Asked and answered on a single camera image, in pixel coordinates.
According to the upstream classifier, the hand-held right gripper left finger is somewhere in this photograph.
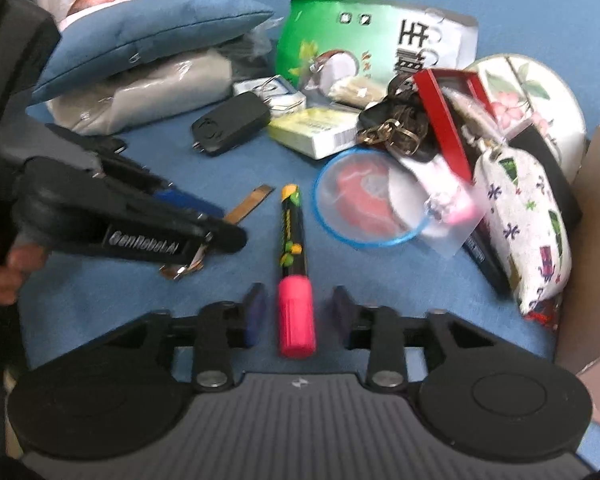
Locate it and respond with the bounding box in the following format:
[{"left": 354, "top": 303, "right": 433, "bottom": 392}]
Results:
[{"left": 99, "top": 282, "right": 269, "bottom": 392}]

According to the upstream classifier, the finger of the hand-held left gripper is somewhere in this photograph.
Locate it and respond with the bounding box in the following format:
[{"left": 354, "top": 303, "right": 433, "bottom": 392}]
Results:
[
  {"left": 94, "top": 156, "right": 224, "bottom": 219},
  {"left": 124, "top": 199, "right": 249, "bottom": 256}
]

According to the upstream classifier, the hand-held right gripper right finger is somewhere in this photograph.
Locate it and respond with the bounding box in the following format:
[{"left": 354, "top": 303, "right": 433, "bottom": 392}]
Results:
[{"left": 331, "top": 285, "right": 497, "bottom": 392}]

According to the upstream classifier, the wristwatch with brown strap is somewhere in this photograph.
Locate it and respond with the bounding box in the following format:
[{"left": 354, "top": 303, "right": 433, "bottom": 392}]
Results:
[{"left": 159, "top": 183, "right": 277, "bottom": 282}]

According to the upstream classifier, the pink highlighter marker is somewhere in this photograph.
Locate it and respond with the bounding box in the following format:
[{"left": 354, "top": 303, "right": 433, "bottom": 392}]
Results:
[{"left": 277, "top": 183, "right": 318, "bottom": 360}]

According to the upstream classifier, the brown cardboard box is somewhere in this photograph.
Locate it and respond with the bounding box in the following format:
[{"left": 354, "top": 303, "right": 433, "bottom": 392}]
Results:
[{"left": 554, "top": 125, "right": 600, "bottom": 432}]

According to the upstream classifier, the person's left hand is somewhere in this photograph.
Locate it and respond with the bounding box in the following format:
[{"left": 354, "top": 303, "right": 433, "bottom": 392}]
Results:
[{"left": 0, "top": 245, "right": 49, "bottom": 307}]

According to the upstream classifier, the black car key remote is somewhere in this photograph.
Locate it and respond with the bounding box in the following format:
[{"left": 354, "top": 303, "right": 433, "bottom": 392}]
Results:
[{"left": 190, "top": 92, "right": 272, "bottom": 157}]

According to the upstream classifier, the blue rimmed round clear lid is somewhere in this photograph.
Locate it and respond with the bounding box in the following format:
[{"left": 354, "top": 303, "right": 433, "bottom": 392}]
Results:
[{"left": 314, "top": 148, "right": 427, "bottom": 251}]

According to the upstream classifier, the grey packaged cloth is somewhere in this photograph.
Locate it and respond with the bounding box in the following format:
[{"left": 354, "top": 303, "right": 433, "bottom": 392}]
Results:
[{"left": 46, "top": 51, "right": 237, "bottom": 137}]

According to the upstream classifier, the blue white card box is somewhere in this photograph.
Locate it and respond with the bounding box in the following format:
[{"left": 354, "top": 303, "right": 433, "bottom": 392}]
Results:
[{"left": 231, "top": 75, "right": 307, "bottom": 112}]

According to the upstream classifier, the yellow white small box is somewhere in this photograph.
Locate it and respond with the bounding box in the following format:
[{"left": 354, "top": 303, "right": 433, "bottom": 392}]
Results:
[{"left": 267, "top": 106, "right": 362, "bottom": 161}]

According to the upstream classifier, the clear bag with pink item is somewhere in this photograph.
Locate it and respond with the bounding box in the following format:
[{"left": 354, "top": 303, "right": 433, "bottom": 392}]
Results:
[{"left": 386, "top": 151, "right": 487, "bottom": 262}]

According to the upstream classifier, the blue pillow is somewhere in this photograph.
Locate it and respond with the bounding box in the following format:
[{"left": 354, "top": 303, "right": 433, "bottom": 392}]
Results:
[{"left": 31, "top": 0, "right": 277, "bottom": 107}]

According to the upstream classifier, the red tassel ornament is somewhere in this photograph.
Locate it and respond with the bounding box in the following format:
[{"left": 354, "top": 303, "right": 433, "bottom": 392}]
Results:
[{"left": 524, "top": 299, "right": 562, "bottom": 332}]

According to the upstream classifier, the bunch of keys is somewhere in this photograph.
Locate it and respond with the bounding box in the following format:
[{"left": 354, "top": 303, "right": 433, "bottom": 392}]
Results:
[{"left": 357, "top": 73, "right": 432, "bottom": 157}]

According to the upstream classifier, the floral fabric pouch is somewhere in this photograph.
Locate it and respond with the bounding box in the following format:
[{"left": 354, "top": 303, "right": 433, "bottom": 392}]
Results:
[{"left": 471, "top": 143, "right": 573, "bottom": 317}]

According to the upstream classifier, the red box lid with window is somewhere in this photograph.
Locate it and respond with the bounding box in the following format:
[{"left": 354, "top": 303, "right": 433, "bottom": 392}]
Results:
[{"left": 411, "top": 68, "right": 497, "bottom": 182}]

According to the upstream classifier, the green coconut snack bag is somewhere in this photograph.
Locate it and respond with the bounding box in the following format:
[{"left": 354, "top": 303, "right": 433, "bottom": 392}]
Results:
[{"left": 274, "top": 0, "right": 480, "bottom": 98}]

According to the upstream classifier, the black box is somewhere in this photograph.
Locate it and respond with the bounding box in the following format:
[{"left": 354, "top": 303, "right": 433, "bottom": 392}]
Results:
[{"left": 509, "top": 124, "right": 582, "bottom": 232}]

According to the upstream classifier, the round floral tin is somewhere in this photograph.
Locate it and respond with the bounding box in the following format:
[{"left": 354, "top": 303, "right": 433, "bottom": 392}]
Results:
[{"left": 464, "top": 51, "right": 588, "bottom": 182}]

